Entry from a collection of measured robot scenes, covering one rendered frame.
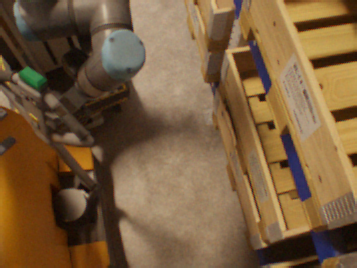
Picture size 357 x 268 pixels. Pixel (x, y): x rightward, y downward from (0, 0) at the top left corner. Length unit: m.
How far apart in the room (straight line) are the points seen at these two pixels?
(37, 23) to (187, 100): 1.87
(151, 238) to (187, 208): 0.28
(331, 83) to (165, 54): 1.71
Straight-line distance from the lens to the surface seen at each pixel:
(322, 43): 1.33
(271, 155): 1.71
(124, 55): 0.75
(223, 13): 1.79
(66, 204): 2.00
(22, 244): 1.65
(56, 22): 0.82
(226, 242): 2.37
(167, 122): 2.53
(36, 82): 1.11
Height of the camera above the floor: 2.34
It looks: 69 degrees down
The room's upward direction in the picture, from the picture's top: 2 degrees clockwise
